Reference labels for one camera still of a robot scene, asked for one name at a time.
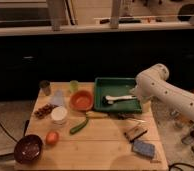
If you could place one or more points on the blue sponge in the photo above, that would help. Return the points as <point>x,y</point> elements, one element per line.
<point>143,148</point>

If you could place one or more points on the brown wooden block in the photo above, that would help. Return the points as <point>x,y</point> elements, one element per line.
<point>134,133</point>

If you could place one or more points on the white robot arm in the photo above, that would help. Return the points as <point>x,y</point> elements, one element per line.
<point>152,82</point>

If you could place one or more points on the bunch of dark grapes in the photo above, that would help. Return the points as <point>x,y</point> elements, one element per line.
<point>44,111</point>

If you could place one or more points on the white round container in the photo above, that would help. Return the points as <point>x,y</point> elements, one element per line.
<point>59,115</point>

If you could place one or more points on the green plastic cup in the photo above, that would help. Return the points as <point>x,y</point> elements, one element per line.
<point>73,86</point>

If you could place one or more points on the green cucumber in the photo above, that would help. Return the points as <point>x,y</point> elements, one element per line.
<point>79,127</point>

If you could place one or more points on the clear plastic cup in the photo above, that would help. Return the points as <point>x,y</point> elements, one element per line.
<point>57,98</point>

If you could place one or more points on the dark metal cup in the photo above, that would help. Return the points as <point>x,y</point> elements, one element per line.
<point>45,87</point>

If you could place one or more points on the spice jar rack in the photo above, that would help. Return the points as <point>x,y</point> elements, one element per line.
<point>182,122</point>

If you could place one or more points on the orange tomato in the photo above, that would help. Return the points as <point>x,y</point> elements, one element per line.
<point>52,138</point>

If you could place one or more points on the orange bowl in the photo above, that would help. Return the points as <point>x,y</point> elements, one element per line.
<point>81,100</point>

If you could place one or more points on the green plastic tray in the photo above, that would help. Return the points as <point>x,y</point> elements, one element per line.
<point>115,86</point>

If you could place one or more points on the yellow handled knife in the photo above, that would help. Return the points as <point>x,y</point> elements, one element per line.
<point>99,115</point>

